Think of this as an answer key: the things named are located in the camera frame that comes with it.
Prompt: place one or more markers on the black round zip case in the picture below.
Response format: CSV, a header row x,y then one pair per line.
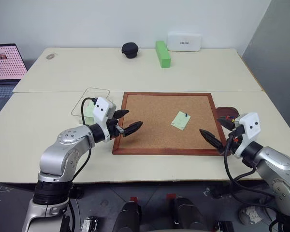
x,y
129,49

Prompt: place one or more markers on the brown round dish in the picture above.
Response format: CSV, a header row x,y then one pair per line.
x,y
228,111

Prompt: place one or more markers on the dark rounded shape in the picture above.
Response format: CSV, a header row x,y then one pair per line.
x,y
128,217
187,213

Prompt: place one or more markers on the light green paper note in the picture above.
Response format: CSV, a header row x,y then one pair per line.
x,y
180,121

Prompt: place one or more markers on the open laptop with pink screen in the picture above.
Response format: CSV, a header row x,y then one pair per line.
x,y
4,65

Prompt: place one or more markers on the cork board with wooden frame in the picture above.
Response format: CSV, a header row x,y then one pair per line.
x,y
157,125

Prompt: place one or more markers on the white rectangular box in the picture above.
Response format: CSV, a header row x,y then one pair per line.
x,y
184,42

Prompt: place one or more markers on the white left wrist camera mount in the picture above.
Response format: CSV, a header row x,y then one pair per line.
x,y
102,108

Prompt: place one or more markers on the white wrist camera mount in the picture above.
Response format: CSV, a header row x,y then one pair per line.
x,y
102,108
249,128

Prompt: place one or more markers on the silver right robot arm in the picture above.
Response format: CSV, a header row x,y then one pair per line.
x,y
275,162

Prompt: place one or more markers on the small red block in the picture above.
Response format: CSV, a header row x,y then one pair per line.
x,y
171,196
134,199

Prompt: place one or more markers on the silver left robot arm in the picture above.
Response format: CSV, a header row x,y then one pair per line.
x,y
62,149

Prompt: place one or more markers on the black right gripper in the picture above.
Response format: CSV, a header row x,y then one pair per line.
x,y
235,141

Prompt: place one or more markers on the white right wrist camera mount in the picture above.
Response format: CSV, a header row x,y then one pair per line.
x,y
249,128

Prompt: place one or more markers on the clear plastic tray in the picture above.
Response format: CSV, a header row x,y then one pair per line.
x,y
96,93

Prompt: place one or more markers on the grey partition panel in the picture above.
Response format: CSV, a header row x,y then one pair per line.
x,y
275,60

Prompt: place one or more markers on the green rectangular box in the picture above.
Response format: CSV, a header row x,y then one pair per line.
x,y
163,54

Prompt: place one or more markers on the grey shoe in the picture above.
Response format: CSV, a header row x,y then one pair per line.
x,y
251,215

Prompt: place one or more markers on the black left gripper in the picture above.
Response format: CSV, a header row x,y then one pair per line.
x,y
113,129

